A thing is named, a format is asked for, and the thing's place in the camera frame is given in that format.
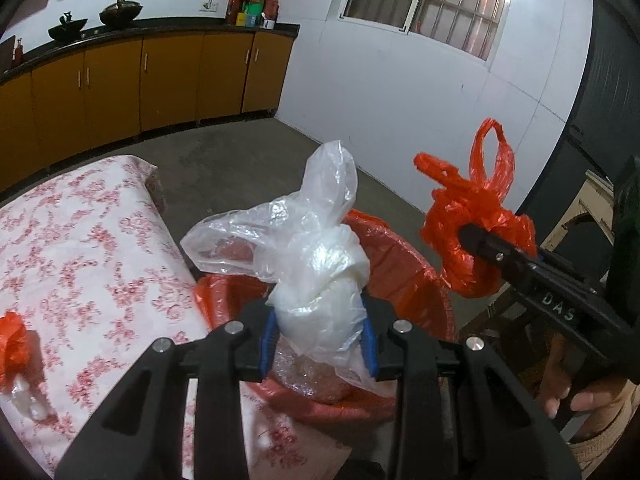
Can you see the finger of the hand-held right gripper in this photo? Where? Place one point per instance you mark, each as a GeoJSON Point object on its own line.
{"type": "Point", "coordinates": [492, 242]}
{"type": "Point", "coordinates": [520, 275]}

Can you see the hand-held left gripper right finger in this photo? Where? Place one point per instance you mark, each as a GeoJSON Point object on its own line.
{"type": "Point", "coordinates": [370, 350]}

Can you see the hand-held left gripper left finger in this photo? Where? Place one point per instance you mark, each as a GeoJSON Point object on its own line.
{"type": "Point", "coordinates": [267, 345]}

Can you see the orange lined waste basket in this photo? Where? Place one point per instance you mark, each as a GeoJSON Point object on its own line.
{"type": "Point", "coordinates": [400, 270]}

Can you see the white plastic bag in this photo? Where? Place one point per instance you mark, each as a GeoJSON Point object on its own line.
{"type": "Point", "coordinates": [310, 270]}

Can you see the person's right hand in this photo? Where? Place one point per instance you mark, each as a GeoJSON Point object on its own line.
{"type": "Point", "coordinates": [555, 380]}

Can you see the dark door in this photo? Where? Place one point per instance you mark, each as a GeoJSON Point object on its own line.
{"type": "Point", "coordinates": [605, 85]}

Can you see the floral bed sheet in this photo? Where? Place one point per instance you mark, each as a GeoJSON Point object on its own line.
{"type": "Point", "coordinates": [75, 260]}

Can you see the crumpled clear plastic piece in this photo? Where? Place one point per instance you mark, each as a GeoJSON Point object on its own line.
{"type": "Point", "coordinates": [32, 402]}

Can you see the barred window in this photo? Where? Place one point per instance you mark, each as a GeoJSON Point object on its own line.
{"type": "Point", "coordinates": [430, 0]}

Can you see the crumpled small orange plastic bag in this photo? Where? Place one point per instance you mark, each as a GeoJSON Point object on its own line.
{"type": "Point", "coordinates": [12, 340]}

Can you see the yellow lower kitchen cabinets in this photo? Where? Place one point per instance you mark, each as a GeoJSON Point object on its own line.
{"type": "Point", "coordinates": [150, 85]}

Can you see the green box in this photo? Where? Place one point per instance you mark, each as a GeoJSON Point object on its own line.
{"type": "Point", "coordinates": [252, 15]}

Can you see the black kitchen countertop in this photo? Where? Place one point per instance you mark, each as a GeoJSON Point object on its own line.
{"type": "Point", "coordinates": [150, 25]}

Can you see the black wok with lid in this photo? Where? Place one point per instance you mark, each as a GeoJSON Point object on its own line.
{"type": "Point", "coordinates": [121, 12]}

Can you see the red bottle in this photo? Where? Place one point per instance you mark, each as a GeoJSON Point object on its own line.
{"type": "Point", "coordinates": [17, 52]}

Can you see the wooden furniture frame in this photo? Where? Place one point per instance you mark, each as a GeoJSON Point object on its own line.
{"type": "Point", "coordinates": [595, 205]}

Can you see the wall socket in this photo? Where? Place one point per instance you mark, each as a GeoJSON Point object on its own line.
{"type": "Point", "coordinates": [209, 7]}

